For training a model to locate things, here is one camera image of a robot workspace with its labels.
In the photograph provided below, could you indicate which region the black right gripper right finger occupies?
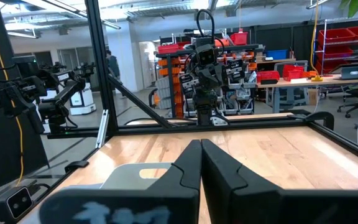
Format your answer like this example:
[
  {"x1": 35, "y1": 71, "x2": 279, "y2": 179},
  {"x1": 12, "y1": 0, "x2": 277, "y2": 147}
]
[{"x1": 201, "y1": 138, "x2": 358, "y2": 224}]

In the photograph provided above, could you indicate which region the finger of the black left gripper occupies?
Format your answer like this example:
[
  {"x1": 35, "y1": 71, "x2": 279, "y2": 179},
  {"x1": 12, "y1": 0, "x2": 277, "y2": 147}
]
[
  {"x1": 210, "y1": 81, "x2": 225, "y2": 96},
  {"x1": 197, "y1": 81, "x2": 211, "y2": 96}
]

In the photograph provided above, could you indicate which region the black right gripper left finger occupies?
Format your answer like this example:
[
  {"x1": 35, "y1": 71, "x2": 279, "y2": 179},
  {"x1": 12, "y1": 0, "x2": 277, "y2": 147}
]
[{"x1": 39, "y1": 139, "x2": 203, "y2": 224}]

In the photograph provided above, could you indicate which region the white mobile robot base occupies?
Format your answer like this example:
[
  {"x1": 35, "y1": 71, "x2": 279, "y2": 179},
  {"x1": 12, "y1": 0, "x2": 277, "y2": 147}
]
[{"x1": 69, "y1": 82, "x2": 97, "y2": 116}]

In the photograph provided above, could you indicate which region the white plastic tupperware container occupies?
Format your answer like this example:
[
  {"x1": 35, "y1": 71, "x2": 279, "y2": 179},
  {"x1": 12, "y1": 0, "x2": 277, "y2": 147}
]
[{"x1": 99, "y1": 162, "x2": 174, "y2": 190}]

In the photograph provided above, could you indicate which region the shelf rack with orange bins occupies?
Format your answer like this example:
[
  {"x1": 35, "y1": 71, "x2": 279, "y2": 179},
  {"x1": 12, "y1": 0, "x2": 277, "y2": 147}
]
[{"x1": 155, "y1": 42, "x2": 264, "y2": 119}]

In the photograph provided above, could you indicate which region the orange bin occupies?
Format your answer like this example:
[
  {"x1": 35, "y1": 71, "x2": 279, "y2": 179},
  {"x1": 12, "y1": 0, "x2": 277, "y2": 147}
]
[{"x1": 214, "y1": 38, "x2": 231, "y2": 48}]

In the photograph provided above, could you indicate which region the wide red bin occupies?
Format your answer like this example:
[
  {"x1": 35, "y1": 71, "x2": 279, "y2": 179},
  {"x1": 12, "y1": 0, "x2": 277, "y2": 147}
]
[{"x1": 157, "y1": 44, "x2": 181, "y2": 55}]

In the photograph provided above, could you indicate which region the low red desk bin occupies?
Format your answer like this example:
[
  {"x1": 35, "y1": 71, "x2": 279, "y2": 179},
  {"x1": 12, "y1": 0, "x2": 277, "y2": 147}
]
[{"x1": 256, "y1": 70, "x2": 281, "y2": 85}]

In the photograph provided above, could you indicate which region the blue bin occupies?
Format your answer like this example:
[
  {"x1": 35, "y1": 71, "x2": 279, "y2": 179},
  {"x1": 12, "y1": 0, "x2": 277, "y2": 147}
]
[{"x1": 265, "y1": 49, "x2": 288, "y2": 61}]

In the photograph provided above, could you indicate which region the grey cloth mat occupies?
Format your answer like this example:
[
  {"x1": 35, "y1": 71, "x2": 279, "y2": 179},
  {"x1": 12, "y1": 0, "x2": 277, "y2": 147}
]
[{"x1": 17, "y1": 182, "x2": 105, "y2": 224}]

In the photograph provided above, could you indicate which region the tall red desk bin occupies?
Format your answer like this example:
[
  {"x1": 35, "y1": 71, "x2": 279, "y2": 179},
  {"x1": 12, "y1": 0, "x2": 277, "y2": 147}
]
[{"x1": 282, "y1": 64, "x2": 305, "y2": 82}]

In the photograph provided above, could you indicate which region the black table clamp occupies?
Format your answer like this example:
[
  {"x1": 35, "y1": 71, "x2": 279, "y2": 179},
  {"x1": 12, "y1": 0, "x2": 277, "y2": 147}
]
[
  {"x1": 304, "y1": 111, "x2": 336, "y2": 131},
  {"x1": 64, "y1": 160, "x2": 90, "y2": 174}
]

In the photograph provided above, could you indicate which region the wooden desk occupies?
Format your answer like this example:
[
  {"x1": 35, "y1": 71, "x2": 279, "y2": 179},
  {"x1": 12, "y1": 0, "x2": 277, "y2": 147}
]
[{"x1": 255, "y1": 72, "x2": 358, "y2": 114}]

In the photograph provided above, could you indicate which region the silver aluminium bar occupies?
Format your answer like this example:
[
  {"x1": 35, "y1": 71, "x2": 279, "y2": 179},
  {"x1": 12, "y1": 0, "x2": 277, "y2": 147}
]
[{"x1": 95, "y1": 109, "x2": 109, "y2": 149}]

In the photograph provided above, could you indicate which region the person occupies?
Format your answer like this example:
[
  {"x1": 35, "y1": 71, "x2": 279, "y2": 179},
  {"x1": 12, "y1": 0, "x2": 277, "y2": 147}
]
[{"x1": 105, "y1": 49, "x2": 122, "y2": 82}]

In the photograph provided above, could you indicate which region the cardboard box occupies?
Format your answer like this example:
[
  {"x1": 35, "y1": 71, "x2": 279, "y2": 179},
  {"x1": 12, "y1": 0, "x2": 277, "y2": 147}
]
[{"x1": 307, "y1": 88, "x2": 320, "y2": 106}]

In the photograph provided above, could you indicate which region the metal shelf with red bins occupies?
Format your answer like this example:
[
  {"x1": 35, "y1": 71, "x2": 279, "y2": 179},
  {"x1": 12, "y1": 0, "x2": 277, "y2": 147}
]
[{"x1": 314, "y1": 19, "x2": 358, "y2": 75}]

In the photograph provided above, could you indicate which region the grey laptop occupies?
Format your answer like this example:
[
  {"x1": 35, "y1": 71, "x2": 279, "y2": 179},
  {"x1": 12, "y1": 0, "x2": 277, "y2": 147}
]
[{"x1": 340, "y1": 65, "x2": 358, "y2": 80}]

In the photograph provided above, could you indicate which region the black office chair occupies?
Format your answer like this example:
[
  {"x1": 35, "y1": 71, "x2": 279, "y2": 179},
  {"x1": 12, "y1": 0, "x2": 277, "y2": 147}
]
[{"x1": 336, "y1": 88, "x2": 358, "y2": 119}]

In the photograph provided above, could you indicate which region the red bin with handle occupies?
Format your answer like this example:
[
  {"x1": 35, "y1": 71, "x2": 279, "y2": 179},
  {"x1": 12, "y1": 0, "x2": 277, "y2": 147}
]
[{"x1": 229, "y1": 28, "x2": 249, "y2": 46}]

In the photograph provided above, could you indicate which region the black aluminium table frame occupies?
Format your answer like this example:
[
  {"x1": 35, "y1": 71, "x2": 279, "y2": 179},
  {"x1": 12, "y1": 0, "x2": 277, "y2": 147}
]
[{"x1": 0, "y1": 0, "x2": 358, "y2": 224}]

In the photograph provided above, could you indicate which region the yellow hanging cable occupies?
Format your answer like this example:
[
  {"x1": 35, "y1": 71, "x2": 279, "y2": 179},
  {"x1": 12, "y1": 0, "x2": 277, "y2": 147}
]
[{"x1": 309, "y1": 0, "x2": 324, "y2": 83}]

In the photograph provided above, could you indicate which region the black table-level camera box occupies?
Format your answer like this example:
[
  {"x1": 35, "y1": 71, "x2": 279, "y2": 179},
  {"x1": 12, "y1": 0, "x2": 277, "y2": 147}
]
[{"x1": 0, "y1": 185, "x2": 34, "y2": 223}]

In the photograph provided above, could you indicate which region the yellow cable by panel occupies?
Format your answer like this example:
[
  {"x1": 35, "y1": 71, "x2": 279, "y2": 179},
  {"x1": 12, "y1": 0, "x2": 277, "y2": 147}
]
[{"x1": 0, "y1": 2, "x2": 25, "y2": 212}]

